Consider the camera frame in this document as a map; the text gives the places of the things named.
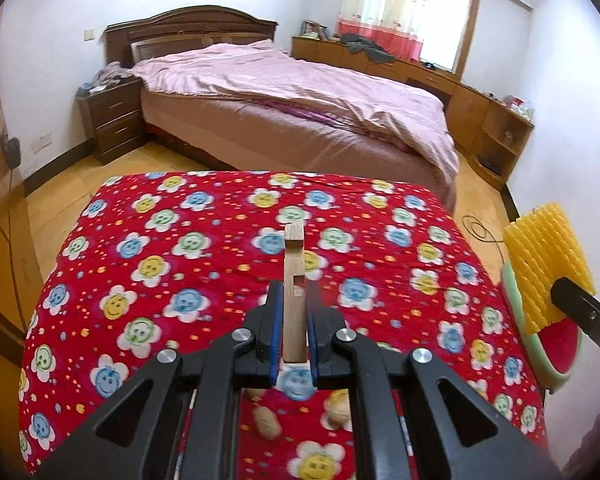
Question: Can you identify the yellow foam pad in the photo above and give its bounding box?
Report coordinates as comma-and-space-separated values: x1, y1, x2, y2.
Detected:
503, 203, 596, 336

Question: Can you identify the wooden block stick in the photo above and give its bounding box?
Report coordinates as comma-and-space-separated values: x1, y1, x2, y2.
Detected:
283, 222, 306, 363

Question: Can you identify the red green trash bin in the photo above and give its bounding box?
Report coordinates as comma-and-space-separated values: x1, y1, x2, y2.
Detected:
501, 262, 583, 393

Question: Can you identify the peanut shell upper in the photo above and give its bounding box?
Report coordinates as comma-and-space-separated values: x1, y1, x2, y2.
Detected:
321, 389, 352, 432

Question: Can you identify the peanut shell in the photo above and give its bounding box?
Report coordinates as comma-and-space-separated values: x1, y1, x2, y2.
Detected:
252, 405, 283, 441
321, 389, 352, 432

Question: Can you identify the peanut shell lower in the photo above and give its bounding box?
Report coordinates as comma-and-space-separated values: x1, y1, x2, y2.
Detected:
252, 405, 283, 441

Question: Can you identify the red floral quilt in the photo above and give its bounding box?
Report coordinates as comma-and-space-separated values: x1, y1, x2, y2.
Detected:
18, 171, 547, 471

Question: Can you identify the long wooden side cabinet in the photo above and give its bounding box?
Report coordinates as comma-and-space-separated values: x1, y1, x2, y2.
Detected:
291, 37, 533, 191

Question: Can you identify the dark wooden nightstand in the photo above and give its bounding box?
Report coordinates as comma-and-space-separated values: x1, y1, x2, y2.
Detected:
76, 78, 147, 165

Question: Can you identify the dark wooden bed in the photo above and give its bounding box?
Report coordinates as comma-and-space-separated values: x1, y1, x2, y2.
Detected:
105, 6, 456, 209

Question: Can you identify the pink duvet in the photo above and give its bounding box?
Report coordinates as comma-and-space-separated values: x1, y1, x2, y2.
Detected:
131, 39, 460, 183

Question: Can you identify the dark clothes pile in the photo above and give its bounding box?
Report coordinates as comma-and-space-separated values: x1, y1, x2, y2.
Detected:
339, 32, 396, 64

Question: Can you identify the floral red curtain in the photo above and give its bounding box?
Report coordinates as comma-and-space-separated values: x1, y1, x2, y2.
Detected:
337, 0, 429, 61

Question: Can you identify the black wall charger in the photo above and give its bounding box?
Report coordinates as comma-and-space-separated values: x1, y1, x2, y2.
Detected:
1, 134, 21, 170

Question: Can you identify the photo frame on cabinet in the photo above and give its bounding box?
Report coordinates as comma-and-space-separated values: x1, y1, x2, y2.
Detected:
300, 20, 330, 41

